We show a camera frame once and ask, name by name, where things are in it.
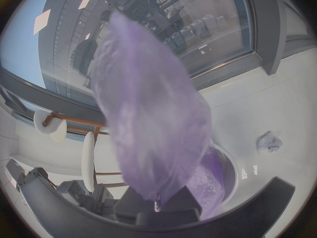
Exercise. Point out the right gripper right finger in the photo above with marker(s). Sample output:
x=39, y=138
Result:
x=180, y=207

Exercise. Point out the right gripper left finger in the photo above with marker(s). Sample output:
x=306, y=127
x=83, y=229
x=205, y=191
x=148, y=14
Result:
x=128, y=204

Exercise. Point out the purple plastic bag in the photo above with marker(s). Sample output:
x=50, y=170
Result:
x=148, y=95

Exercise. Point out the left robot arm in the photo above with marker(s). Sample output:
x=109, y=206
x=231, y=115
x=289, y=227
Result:
x=79, y=193

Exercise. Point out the white trash bin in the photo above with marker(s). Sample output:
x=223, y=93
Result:
x=231, y=177

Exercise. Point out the white cushioned wooden chair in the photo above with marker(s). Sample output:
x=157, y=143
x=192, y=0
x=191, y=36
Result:
x=88, y=157

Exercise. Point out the crumpled white paper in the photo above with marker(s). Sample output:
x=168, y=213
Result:
x=270, y=143

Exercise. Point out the window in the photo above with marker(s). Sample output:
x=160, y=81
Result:
x=173, y=21

